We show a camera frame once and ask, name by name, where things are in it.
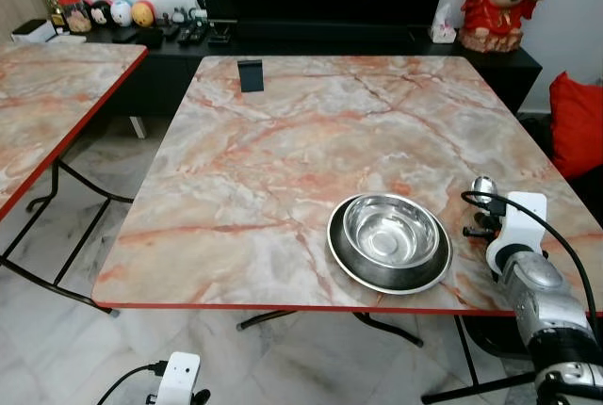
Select stainless steel bowl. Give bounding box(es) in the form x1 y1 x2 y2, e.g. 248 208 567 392
327 193 453 295

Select red cushion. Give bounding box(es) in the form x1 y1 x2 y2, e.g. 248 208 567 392
549 71 603 180

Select white tissue box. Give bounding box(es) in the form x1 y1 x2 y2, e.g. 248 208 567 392
430 5 459 44

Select red laughing buddha statue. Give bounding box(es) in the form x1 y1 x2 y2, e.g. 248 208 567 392
460 0 549 54

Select black phone stand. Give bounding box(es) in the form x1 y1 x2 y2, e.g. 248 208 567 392
237 58 267 93

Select black remote control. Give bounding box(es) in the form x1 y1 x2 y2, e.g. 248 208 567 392
179 21 210 47

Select yellow round plush toy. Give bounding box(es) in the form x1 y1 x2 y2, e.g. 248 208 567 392
131 0 155 27

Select white round plush toy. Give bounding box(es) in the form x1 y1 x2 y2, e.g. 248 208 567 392
110 0 134 27

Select black round plush toy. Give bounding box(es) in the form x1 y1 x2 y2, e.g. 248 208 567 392
90 0 114 29

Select clear jar with red lid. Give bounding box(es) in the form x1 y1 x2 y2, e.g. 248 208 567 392
58 0 92 35

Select small white box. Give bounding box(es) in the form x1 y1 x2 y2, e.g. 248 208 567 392
9 19 58 44

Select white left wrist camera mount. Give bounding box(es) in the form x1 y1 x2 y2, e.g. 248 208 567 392
155 352 202 405

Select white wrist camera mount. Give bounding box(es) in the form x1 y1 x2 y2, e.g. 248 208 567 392
155 352 202 405
483 191 549 276

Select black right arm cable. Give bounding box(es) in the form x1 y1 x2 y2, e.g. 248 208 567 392
460 188 601 332

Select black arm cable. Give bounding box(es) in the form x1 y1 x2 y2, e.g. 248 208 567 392
94 360 170 405
460 188 601 332

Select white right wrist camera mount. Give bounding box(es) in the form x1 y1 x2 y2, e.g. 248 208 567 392
483 191 549 276

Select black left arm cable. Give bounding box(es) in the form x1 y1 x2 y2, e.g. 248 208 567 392
94 360 170 405

